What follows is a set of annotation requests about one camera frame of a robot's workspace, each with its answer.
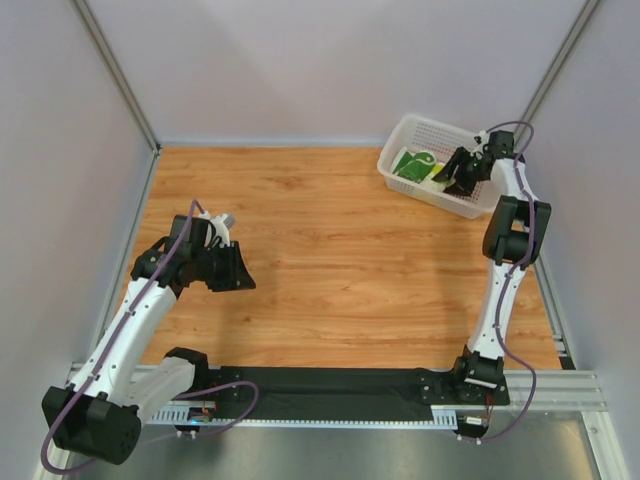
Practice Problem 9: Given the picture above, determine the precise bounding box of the green cream patterned towel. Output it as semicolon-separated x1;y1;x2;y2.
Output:
391;147;437;184

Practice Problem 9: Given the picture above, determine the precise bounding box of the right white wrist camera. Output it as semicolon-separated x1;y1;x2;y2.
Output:
473;130;491;152

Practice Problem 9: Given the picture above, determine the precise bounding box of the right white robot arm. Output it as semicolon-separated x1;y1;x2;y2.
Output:
433;122;552;390

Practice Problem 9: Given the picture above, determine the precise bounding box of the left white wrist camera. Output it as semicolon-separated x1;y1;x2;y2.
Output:
198;211;235;248

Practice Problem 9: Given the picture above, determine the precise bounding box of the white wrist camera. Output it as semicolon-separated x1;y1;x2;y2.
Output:
473;130;491;152
198;211;235;248

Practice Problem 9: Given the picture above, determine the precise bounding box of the white perforated plastic basket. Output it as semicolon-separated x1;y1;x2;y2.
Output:
376;113;526;220

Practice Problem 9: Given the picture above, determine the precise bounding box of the aluminium front rail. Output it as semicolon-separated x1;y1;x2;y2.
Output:
64;367;609;412

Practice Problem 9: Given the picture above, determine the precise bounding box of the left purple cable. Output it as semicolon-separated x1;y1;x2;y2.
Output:
39;199;261;475

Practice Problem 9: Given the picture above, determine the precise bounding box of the right aluminium frame post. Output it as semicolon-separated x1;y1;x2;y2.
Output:
520;0;602;124

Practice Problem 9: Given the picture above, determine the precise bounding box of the slotted grey cable duct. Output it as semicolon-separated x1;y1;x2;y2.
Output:
147;403;489;431

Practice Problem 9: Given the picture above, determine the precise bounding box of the yellow lime patterned towel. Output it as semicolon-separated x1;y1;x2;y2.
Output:
422;162;456;192

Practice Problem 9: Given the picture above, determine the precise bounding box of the left aluminium frame post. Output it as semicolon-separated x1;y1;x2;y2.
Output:
70;0;161;153

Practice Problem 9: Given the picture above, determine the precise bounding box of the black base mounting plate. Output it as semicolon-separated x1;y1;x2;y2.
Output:
200;366;510;420

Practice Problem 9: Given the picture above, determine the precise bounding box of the aluminium frame post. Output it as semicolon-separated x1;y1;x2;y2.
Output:
70;0;161;153
520;0;602;124

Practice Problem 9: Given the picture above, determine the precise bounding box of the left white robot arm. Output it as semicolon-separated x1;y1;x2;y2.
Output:
41;212;256;475

